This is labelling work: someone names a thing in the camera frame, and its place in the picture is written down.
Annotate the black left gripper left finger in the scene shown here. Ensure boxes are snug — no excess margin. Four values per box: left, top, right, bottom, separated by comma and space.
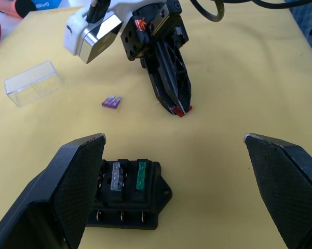
0, 133, 107, 249

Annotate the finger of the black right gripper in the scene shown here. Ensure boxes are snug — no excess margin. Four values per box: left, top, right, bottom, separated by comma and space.
155, 38, 193, 114
144, 59, 182, 115

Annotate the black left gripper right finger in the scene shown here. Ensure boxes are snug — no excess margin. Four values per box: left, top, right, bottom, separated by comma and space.
242, 133, 312, 249

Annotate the small red fuse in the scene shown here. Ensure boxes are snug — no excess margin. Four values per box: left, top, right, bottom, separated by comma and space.
171, 105, 194, 118

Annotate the small clear fuse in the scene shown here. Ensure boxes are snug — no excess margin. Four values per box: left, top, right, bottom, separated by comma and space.
110, 162, 125, 192

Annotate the small green fuse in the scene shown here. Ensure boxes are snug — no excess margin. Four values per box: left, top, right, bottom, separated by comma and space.
135, 161, 148, 191

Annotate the small purple fuse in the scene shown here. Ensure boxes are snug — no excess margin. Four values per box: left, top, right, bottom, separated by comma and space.
101, 95, 122, 109

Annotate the black fuse box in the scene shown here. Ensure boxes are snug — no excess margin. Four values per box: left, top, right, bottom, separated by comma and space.
85, 158, 173, 230

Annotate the clear plastic fuse box cover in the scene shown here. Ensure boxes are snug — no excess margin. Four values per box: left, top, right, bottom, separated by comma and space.
4, 61, 64, 107

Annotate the yellow foam mat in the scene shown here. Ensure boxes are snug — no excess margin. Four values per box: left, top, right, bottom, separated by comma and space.
0, 2, 312, 249

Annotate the blue printed package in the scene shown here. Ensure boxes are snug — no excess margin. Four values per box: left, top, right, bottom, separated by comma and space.
32, 0, 63, 11

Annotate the orange tube with black cap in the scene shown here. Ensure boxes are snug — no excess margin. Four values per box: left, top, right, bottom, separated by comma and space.
0, 0, 38, 19

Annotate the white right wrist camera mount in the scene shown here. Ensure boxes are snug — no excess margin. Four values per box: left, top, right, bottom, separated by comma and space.
63, 0, 172, 64

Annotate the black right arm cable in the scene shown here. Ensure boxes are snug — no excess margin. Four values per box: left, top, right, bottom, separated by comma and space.
87, 0, 312, 24

